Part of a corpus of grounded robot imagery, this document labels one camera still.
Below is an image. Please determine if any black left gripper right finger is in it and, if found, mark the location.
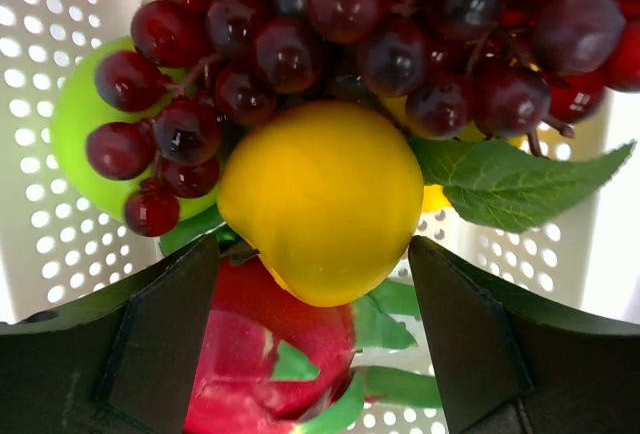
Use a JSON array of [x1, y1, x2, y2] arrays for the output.
[[408, 236, 639, 433]]

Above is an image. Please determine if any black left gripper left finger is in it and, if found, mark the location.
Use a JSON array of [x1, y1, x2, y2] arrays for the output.
[[1, 235, 219, 433]]

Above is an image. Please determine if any yellow lemon toy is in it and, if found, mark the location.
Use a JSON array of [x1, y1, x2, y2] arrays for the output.
[[217, 101, 423, 307]]

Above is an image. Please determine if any red dragon fruit toy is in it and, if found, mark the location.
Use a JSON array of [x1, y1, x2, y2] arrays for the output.
[[184, 257, 440, 433]]

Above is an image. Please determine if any green fabric grape leaf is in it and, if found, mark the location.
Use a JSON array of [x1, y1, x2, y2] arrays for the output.
[[409, 138, 635, 233]]

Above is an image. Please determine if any green apple toy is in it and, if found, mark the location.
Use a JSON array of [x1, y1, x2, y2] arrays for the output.
[[49, 35, 221, 223]]

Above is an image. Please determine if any dark purple grape bunch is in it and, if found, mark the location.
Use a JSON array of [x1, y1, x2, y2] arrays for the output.
[[95, 0, 629, 206]]

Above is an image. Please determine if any white perforated plastic basket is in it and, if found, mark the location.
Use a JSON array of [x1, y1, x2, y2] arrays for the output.
[[1, 0, 639, 431]]

